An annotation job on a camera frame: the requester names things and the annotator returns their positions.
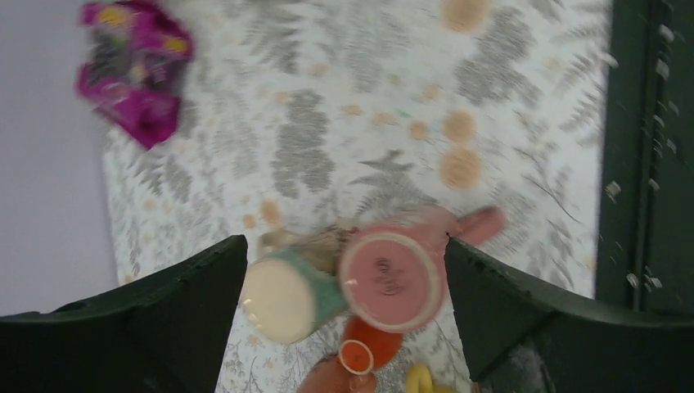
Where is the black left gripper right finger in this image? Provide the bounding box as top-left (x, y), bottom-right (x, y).
top-left (444, 239), bottom-right (693, 392)

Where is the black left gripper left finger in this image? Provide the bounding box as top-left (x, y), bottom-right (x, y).
top-left (1, 235), bottom-right (248, 392)

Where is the yellow mug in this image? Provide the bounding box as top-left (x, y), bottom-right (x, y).
top-left (405, 364), bottom-right (457, 393)

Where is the teal and cream mug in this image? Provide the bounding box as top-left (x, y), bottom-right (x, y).
top-left (239, 247), bottom-right (348, 345)

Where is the pink floral mug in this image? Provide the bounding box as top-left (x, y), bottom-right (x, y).
top-left (338, 205), bottom-right (506, 333)

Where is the small orange mug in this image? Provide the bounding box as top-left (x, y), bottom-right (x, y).
top-left (338, 316), bottom-right (403, 375)

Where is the brown butterfly mug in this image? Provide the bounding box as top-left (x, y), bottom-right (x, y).
top-left (296, 353), bottom-right (377, 393)

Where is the purple snack bag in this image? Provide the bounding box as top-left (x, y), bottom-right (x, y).
top-left (76, 1), bottom-right (195, 150)

